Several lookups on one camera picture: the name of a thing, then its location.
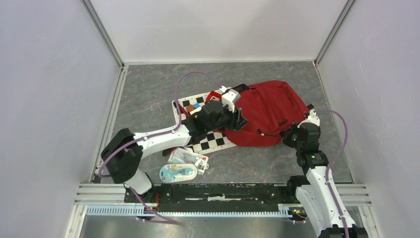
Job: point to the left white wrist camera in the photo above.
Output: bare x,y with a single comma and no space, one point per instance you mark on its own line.
229,97

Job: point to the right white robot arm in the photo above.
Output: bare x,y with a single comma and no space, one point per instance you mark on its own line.
315,189

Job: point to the red student backpack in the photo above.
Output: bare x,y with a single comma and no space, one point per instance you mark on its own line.
270,107

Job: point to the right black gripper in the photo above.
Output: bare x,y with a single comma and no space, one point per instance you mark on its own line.
285,134

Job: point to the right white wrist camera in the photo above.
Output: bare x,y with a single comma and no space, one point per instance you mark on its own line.
310,118

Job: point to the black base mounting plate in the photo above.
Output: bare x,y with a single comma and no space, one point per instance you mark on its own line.
220,197

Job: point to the red window toy block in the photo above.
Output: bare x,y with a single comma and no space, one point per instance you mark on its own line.
213,96

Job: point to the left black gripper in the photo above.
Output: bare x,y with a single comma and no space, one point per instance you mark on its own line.
237,120

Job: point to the packaged ruler set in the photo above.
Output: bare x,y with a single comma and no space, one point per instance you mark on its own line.
187,156

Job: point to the brown blue green block stack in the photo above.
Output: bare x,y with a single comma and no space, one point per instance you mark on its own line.
193,108

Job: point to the black white chess mat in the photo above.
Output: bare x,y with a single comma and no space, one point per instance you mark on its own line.
213,141

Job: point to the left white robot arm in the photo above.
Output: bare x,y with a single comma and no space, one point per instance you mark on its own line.
122,156

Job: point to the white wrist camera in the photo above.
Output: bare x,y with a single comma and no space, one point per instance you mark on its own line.
229,97
310,118

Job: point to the blue packaged correction tape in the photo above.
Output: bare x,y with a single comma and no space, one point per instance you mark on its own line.
171,173

